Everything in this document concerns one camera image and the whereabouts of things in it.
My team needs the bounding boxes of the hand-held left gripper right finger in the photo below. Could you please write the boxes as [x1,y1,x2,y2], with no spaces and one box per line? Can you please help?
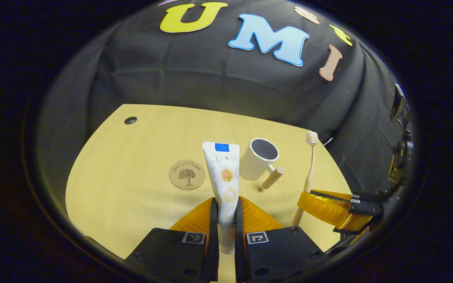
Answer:
[234,197,323,283]

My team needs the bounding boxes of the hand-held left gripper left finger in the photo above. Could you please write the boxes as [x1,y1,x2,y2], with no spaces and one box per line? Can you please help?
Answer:
[126,198,220,283]

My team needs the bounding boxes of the wooden toothbrush with white bristles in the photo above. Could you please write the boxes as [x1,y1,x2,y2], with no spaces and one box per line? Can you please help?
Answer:
[293,131,319,227]

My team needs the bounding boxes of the white toothpaste tube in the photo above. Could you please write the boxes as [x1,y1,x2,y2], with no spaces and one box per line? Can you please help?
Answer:
[202,141,241,255]

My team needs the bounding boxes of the round cork coaster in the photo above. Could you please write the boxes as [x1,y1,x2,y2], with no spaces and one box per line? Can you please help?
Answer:
[168,159,206,190]

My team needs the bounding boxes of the white cup with wooden handle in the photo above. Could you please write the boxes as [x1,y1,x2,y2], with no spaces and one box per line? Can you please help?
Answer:
[239,138,285,191]

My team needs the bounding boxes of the black backdrop cloth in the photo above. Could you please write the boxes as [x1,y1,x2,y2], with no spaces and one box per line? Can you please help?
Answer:
[36,0,408,197]

